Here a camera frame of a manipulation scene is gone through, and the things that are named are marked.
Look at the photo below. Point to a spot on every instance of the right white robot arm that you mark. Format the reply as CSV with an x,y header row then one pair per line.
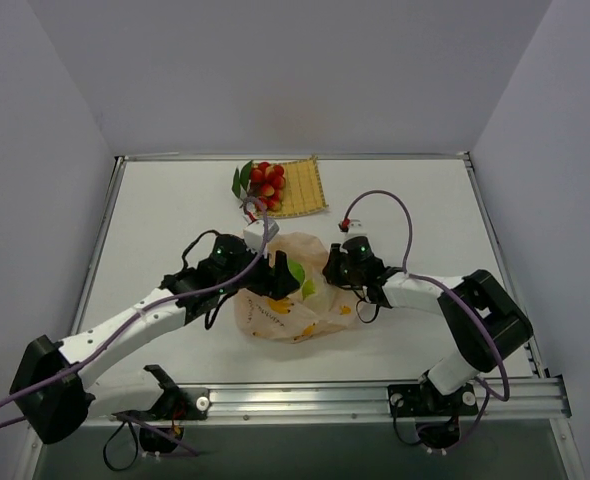
x,y
486,324

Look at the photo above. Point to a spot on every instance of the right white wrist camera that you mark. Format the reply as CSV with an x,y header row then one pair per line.
x,y
351,228

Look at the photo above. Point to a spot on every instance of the yellow woven mat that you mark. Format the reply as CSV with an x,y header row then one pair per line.
x,y
303,192

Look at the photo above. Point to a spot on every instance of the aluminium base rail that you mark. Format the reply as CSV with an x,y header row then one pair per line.
x,y
326,402

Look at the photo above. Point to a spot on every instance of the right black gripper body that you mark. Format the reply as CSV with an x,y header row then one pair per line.
x,y
336,265

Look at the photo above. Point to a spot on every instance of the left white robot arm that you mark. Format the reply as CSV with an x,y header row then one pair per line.
x,y
52,385

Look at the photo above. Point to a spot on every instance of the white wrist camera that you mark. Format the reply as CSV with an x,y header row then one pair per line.
x,y
259,232
351,228

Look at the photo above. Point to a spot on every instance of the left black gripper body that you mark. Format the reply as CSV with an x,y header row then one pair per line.
x,y
277,273

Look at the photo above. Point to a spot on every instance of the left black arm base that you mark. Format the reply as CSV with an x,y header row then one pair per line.
x,y
158,431

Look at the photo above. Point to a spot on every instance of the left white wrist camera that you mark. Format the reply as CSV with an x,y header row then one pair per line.
x,y
259,232

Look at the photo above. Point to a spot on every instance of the fake strawberry bunch with leaves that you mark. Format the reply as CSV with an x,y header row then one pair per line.
x,y
264,180

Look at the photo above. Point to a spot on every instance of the round bumpy green fake fruit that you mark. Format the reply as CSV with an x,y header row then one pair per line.
x,y
308,289

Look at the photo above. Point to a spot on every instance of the translucent banana print plastic bag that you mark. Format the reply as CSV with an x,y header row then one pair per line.
x,y
292,320

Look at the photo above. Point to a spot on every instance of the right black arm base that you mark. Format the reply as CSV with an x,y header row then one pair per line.
x,y
423,417

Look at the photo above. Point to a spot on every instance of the green fake pear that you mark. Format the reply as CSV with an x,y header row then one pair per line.
x,y
297,271

